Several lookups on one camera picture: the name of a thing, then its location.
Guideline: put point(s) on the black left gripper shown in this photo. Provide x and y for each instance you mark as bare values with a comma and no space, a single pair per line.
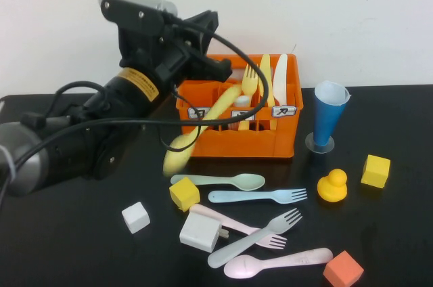
152,53

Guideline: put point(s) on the white plastic knife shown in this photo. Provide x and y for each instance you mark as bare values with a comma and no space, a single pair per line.
280,80

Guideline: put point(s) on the yellow plastic spoon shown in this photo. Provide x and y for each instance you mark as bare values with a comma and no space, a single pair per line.
179,158

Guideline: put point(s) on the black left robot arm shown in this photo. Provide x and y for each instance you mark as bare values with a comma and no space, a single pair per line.
84,138

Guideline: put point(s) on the orange plastic cutlery holder crate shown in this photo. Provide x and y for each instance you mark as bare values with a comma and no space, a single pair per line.
250,145

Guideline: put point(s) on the yellow plastic fork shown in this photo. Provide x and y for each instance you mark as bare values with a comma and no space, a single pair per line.
249,85

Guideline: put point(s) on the yellow plastic knife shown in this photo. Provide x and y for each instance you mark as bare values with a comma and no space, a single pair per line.
265,70

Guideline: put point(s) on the pale white plastic spoon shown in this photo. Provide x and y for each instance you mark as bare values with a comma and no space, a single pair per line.
242,100

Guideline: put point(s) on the paper label with spoon character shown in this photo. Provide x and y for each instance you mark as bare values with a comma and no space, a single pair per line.
203,113

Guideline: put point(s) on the paper label with fork character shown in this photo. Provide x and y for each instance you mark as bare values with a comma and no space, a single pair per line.
238,113

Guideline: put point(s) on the paper label with knife character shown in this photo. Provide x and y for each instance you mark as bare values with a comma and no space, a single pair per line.
284,111

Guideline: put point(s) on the blue paper cone cup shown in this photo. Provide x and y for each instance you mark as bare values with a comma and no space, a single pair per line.
327,121

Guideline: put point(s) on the clear plastic disc base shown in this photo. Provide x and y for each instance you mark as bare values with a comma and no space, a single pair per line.
309,145

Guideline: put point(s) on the pale green plastic spoon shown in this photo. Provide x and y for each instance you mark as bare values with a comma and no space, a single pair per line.
248,181

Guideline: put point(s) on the yellow foam cube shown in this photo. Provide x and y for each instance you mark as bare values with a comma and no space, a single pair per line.
184,194
375,172

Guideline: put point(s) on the light blue plastic fork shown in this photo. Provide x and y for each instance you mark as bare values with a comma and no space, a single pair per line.
243,196

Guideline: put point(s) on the pink plastic fork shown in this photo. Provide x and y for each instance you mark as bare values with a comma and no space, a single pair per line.
220,218

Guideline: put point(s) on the white foam cube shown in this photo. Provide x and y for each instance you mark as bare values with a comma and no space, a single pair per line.
136,217

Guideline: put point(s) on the white usb charger plug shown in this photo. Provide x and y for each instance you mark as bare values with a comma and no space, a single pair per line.
199,233

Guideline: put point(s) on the yellow rubber duck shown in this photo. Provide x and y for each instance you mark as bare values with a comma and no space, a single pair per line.
333,189

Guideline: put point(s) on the grey plastic fork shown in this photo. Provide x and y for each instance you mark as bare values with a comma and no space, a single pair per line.
243,243

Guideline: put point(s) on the pink plastic spoon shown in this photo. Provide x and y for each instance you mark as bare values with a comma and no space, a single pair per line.
243,266

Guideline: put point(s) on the orange foam cube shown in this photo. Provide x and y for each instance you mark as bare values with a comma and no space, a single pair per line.
343,268

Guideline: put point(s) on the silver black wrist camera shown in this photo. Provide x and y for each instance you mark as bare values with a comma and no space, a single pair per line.
135,6

